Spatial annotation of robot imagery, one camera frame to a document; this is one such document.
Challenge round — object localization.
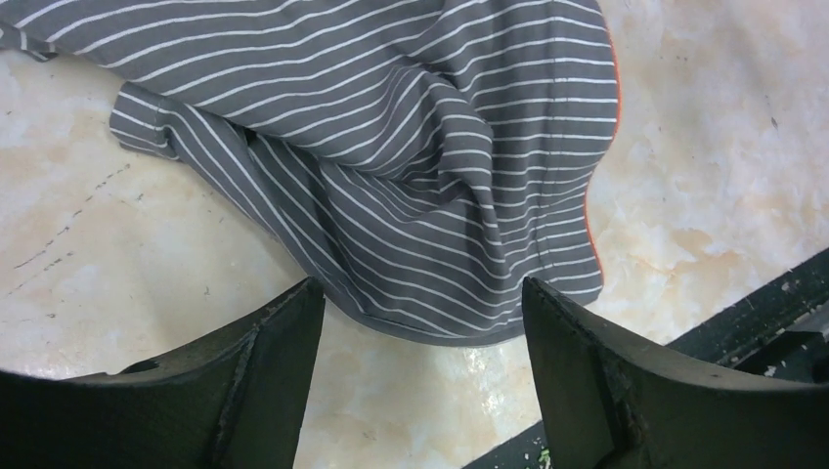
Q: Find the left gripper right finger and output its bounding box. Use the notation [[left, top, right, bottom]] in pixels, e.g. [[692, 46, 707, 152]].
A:
[[522, 278, 828, 468]]

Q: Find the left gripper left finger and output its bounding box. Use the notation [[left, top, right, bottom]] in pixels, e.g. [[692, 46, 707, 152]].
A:
[[1, 278, 326, 468]]

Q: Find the grey striped underwear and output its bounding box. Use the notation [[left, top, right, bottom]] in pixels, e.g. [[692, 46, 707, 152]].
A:
[[1, 1, 620, 346]]

